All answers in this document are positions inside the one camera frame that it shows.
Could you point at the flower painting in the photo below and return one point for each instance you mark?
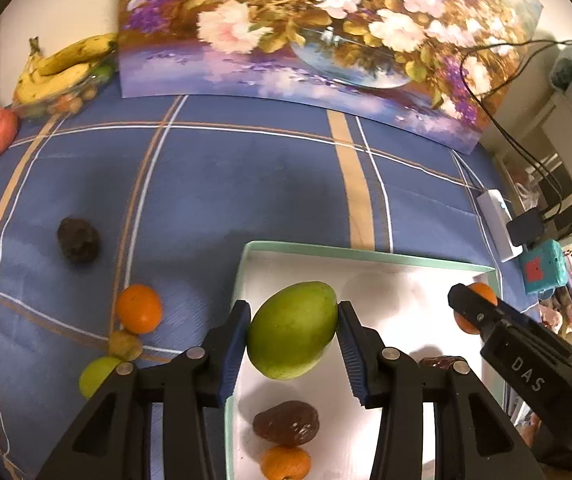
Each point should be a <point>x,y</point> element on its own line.
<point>316,35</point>

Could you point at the white stool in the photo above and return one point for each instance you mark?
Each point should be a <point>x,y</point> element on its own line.
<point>565,110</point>

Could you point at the banana bunch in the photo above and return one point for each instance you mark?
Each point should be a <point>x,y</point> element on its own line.
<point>61,65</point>

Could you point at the small yellow-green fruit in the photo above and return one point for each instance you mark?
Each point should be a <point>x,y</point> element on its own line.
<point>125,345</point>

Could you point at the white power strip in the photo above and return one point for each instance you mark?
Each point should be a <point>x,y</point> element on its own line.
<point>496,225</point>

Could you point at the white tray with teal rim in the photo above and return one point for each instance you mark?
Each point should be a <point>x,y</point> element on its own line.
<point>405,300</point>

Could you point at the glass bowl of small fruit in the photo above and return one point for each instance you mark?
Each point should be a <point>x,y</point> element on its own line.
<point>68,105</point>

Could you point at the orange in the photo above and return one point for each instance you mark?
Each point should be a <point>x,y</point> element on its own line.
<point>286,464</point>
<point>483,292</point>
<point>138,309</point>

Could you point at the red apple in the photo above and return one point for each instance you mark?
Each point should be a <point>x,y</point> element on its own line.
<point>0,131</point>

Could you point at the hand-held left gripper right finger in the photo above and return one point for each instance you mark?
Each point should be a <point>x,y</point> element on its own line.
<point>350,360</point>

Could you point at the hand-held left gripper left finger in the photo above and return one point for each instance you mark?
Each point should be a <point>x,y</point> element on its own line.
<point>233,355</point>

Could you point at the black charger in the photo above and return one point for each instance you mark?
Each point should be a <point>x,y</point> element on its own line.
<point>526,226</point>

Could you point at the dark brown fruit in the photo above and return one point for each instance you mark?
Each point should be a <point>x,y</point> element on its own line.
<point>286,423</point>
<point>438,361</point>
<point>78,240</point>

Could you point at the teal toy box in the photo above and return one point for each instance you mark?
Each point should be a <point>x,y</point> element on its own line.
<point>543,266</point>

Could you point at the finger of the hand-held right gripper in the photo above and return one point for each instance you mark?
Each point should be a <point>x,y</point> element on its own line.
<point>470,306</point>

